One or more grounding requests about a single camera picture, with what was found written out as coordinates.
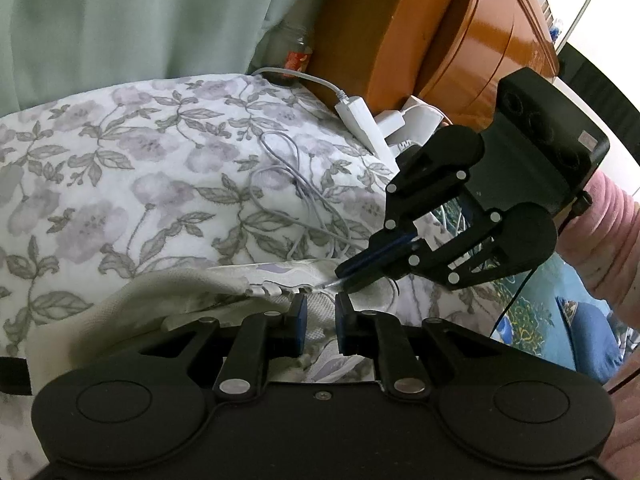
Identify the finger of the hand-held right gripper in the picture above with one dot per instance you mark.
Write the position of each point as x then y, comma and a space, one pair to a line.
380, 242
400, 270

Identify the person's pink robe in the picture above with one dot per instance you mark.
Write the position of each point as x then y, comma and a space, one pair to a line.
625, 435

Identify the white and black wardrobe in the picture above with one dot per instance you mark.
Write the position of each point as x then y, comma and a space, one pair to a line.
615, 10

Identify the pale green curtain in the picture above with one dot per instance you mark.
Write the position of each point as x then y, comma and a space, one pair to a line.
125, 20

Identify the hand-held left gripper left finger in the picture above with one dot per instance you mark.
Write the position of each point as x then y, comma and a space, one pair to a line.
299, 322

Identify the dark blue cushion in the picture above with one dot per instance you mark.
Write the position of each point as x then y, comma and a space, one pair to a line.
585, 330

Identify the blue patterned rug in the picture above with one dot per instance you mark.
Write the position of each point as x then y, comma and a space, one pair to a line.
530, 310

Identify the white charger plug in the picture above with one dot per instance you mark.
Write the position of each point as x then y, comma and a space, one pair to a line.
400, 122

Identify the plastic bottle with red label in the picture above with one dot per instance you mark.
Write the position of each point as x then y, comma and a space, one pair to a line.
298, 60

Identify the grey floral blanket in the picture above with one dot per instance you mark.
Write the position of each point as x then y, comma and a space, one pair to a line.
150, 160

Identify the small white and blue bottles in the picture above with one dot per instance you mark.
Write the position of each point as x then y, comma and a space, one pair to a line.
550, 15

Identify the white power strip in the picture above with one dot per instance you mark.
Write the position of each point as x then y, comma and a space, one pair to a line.
360, 120

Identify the person's right forearm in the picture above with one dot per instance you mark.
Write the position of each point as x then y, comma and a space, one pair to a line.
610, 240

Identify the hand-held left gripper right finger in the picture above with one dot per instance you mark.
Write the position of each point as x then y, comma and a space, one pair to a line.
343, 325

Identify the orange wooden headboard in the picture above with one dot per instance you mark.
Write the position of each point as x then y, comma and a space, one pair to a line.
400, 20

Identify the white fabric shoe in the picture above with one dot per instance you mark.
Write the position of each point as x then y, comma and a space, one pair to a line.
150, 290

